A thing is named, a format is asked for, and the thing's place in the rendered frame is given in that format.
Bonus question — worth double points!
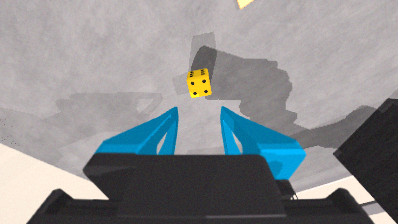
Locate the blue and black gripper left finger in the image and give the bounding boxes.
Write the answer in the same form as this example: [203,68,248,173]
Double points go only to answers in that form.
[94,107,179,155]

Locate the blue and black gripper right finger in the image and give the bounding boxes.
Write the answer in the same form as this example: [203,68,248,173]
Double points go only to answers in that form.
[220,106,306,180]

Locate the peach flat mat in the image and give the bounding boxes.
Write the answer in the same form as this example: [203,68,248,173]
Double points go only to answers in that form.
[237,0,253,9]

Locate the yellow die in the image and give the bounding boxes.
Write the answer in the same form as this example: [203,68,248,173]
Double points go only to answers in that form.
[187,69,211,98]

